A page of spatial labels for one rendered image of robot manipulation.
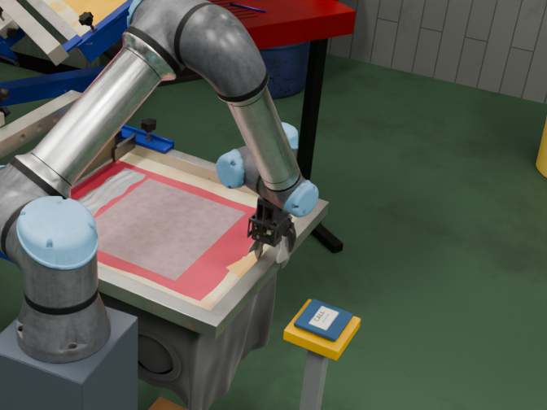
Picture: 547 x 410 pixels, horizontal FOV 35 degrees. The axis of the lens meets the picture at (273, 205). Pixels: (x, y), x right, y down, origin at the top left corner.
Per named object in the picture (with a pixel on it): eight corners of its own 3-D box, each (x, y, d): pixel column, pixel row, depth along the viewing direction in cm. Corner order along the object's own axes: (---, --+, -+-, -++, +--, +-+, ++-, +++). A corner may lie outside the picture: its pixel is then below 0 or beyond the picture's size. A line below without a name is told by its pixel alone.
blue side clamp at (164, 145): (173, 162, 243) (174, 140, 240) (164, 169, 239) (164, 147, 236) (87, 133, 253) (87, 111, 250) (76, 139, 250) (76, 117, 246)
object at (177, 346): (201, 399, 215) (207, 285, 196) (183, 420, 208) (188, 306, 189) (54, 333, 231) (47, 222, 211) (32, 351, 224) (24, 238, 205)
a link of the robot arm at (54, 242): (48, 319, 130) (43, 246, 122) (2, 276, 137) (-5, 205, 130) (114, 289, 137) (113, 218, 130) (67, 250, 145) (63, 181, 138)
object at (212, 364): (273, 340, 246) (286, 215, 223) (190, 444, 212) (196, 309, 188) (263, 336, 247) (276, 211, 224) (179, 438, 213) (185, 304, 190)
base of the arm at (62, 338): (78, 375, 134) (76, 326, 129) (-3, 345, 138) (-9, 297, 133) (126, 318, 146) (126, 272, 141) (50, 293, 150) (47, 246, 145)
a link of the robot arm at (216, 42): (264, 10, 135) (331, 194, 172) (219, -10, 141) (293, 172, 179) (214, 58, 131) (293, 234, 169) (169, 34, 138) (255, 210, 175)
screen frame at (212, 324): (327, 214, 225) (329, 202, 223) (215, 340, 180) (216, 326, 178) (84, 129, 252) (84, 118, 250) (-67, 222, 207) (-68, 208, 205)
